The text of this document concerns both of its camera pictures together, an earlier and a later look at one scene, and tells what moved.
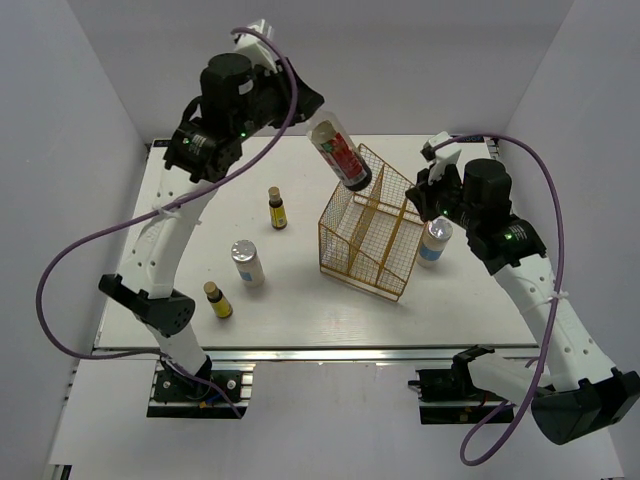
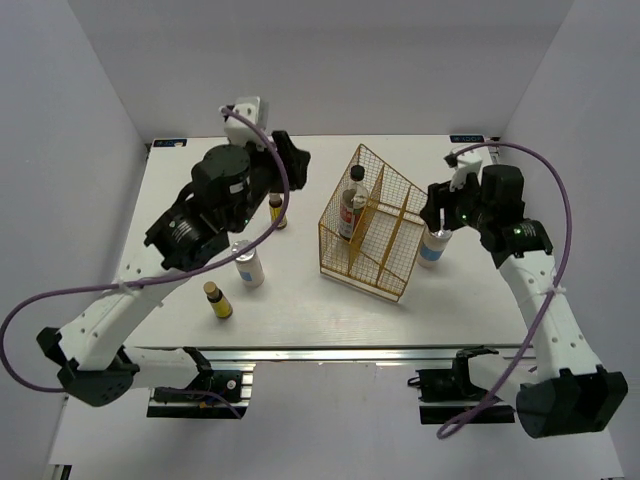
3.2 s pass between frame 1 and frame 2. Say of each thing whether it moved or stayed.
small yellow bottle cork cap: stayed
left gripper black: moved
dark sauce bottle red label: moved
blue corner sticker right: stayed
